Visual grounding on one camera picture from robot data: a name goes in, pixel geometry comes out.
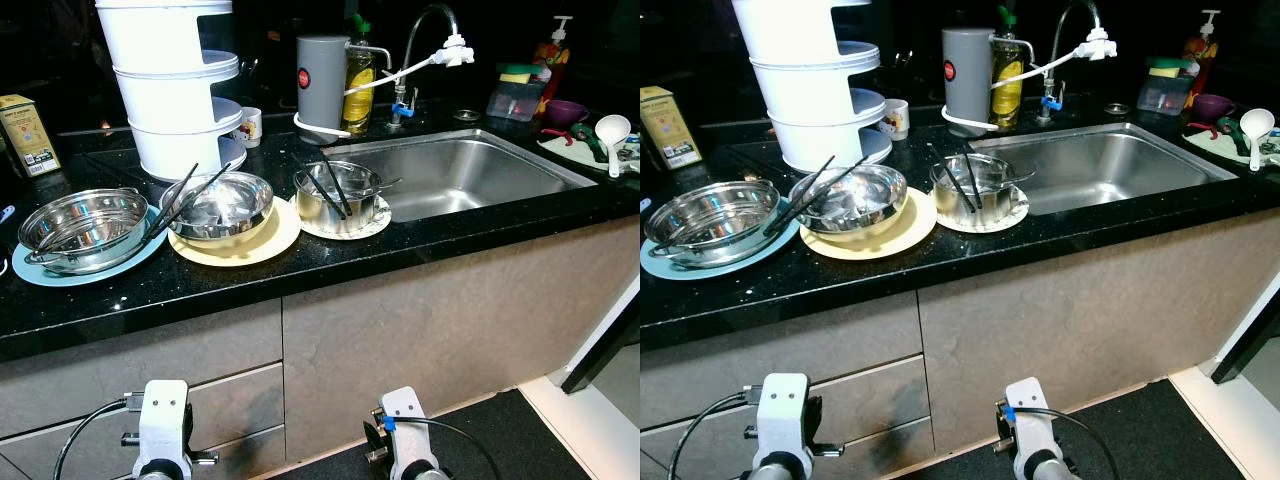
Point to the blue plate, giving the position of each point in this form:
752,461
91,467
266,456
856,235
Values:
40,275
665,268

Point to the steel steamer pot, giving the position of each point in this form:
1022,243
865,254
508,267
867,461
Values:
712,220
85,225

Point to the grey cabinet drawer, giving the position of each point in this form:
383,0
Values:
140,350
240,410
880,400
780,340

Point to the grey sink cabinet front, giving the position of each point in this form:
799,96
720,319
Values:
430,330
1060,320

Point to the black floor mat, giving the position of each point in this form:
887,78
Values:
520,440
1130,440

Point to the pale yellow plate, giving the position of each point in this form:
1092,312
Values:
905,235
270,245

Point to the floral paper plate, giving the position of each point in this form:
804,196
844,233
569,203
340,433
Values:
375,222
1010,215

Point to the black freestanding appliance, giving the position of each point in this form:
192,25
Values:
1245,350
610,340

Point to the large steel bowl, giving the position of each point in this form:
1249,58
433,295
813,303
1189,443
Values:
220,205
850,200

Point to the black chopstick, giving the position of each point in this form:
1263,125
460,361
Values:
198,200
951,178
318,189
829,195
334,183
800,195
975,178
173,201

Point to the small steel pot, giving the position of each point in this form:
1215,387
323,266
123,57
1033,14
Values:
325,205
965,200

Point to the steel spoon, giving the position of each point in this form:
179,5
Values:
1020,178
385,184

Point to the stainless steel sink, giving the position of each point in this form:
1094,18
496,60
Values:
1110,165
470,175

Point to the white printed mug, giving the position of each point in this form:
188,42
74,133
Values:
897,118
250,127

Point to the yellow cardboard box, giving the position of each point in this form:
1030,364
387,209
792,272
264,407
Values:
25,135
668,128

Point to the round steel countertop cap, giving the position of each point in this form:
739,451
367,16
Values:
466,115
1117,108

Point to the yellow dish soap bottle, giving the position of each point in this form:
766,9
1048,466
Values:
358,90
1007,85

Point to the pale green cloth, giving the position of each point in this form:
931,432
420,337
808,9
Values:
560,150
1210,147

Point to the grey water filter canister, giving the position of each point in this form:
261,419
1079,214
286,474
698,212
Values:
320,85
965,80

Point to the white rice paddle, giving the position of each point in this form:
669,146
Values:
612,130
1257,125

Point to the white tiered storage rack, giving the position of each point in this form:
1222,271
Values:
800,60
160,60

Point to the clear plastic sponge holder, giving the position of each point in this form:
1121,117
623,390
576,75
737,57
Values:
513,102
1163,95

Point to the chrome sink faucet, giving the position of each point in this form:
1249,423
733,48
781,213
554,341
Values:
1058,35
409,50

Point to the yellow green sponge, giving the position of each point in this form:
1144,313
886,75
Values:
515,73
1165,68

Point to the white faucet diverter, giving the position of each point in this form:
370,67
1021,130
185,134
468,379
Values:
455,50
1098,44

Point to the red pump bottle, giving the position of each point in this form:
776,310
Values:
553,60
1200,55

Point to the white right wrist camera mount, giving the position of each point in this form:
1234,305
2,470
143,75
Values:
1027,420
405,430

